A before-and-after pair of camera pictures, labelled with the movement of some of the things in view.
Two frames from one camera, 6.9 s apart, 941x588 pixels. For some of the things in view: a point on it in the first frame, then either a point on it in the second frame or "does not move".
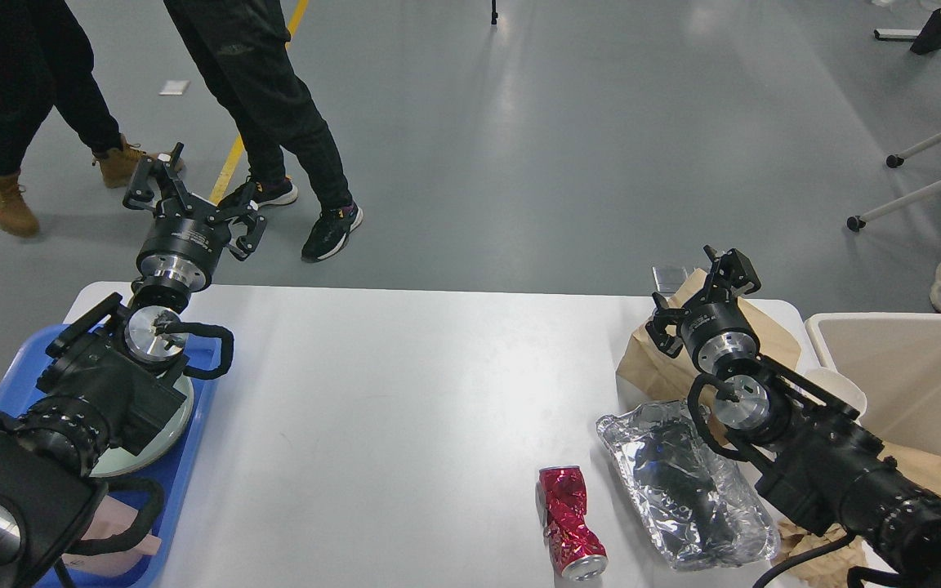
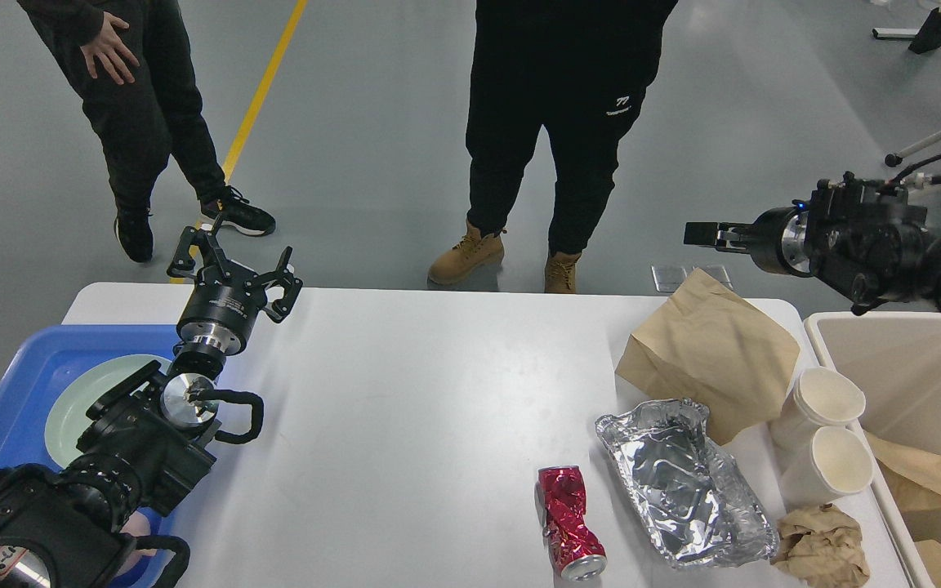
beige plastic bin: (927, 380) does not move
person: (239, 48) -> (130, 64)
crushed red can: (577, 550) does not move
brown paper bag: (648, 369) does not move
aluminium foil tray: (699, 506) does not move
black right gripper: (715, 330) -> (776, 238)
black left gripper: (181, 250) -> (227, 296)
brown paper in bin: (933, 472) does not move
